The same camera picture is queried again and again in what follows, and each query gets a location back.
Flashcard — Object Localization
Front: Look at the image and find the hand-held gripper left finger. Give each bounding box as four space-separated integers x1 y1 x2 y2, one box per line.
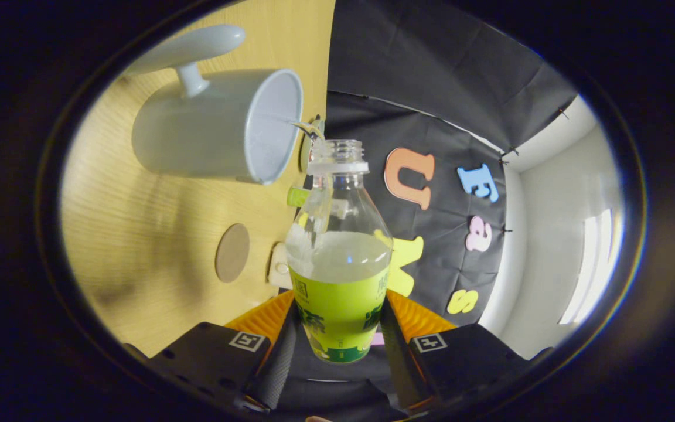
124 290 301 414

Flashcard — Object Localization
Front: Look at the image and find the pale green plate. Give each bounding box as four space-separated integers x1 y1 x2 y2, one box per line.
299 114 326 174

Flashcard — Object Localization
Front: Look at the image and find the ceiling light panel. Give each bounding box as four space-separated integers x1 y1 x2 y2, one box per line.
559 209 615 326

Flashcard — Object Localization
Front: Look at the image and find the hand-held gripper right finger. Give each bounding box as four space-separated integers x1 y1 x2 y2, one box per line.
379 289 554 413

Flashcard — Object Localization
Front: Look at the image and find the clear juice bottle green label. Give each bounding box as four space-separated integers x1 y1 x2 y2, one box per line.
285 139 394 365

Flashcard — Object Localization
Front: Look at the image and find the pale blue cup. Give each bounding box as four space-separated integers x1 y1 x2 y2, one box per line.
124 23 304 186

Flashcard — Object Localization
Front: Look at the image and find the round brown coaster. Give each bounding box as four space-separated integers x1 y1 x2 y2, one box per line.
215 223 251 284

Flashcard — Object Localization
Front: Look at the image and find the wooden table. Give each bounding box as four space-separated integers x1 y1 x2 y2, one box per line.
59 0 336 358

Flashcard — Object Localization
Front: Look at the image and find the cream toaster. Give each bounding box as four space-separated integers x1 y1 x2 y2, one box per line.
267 242 295 291

